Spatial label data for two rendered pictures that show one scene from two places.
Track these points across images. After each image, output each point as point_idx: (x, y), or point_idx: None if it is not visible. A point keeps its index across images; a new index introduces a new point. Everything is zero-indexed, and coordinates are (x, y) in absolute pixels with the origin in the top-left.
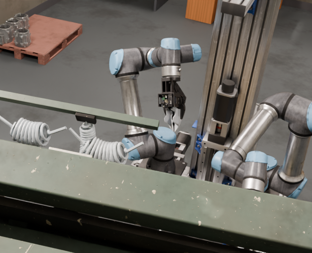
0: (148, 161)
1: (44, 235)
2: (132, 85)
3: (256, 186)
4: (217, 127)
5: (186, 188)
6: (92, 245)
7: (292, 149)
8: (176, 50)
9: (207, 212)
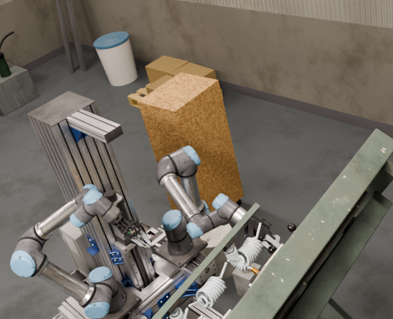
0: None
1: None
2: (53, 266)
3: (243, 211)
4: None
5: (326, 205)
6: (302, 297)
7: (192, 188)
8: (102, 195)
9: (344, 202)
